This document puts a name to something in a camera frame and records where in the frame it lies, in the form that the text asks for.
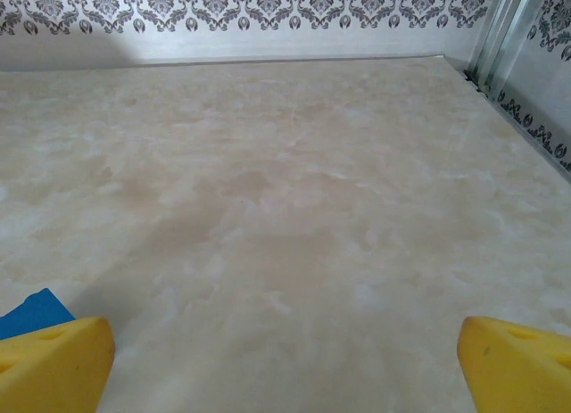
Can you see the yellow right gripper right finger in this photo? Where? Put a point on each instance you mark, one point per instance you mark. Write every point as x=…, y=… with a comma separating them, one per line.
x=517, y=373

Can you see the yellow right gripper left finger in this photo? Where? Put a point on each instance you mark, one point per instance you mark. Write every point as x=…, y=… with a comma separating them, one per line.
x=53, y=368

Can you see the blue lego brick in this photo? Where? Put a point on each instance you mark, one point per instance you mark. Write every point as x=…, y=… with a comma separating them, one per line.
x=35, y=310

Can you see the aluminium frame rail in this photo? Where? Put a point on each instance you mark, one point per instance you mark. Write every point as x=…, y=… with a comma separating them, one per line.
x=535, y=140
x=267, y=61

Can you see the aluminium frame post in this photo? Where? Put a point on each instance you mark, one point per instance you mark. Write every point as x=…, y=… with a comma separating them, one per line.
x=495, y=29

